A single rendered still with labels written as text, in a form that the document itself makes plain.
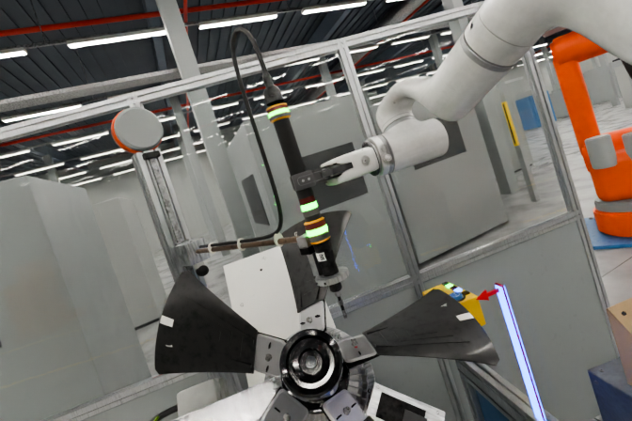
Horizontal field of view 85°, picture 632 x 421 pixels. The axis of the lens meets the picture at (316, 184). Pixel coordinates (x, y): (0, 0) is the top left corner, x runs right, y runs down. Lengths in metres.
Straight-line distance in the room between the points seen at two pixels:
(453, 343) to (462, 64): 0.52
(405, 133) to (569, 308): 1.51
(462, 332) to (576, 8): 0.58
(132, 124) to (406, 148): 0.93
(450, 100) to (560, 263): 1.48
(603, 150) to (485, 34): 3.71
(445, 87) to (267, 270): 0.75
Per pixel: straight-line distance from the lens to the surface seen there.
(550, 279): 1.97
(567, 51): 4.41
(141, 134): 1.32
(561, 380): 2.15
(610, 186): 4.35
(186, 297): 0.84
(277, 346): 0.78
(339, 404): 0.77
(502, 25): 0.55
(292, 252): 0.91
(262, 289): 1.09
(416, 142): 0.73
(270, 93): 0.70
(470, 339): 0.80
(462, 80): 0.59
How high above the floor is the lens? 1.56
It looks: 2 degrees down
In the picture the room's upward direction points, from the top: 18 degrees counter-clockwise
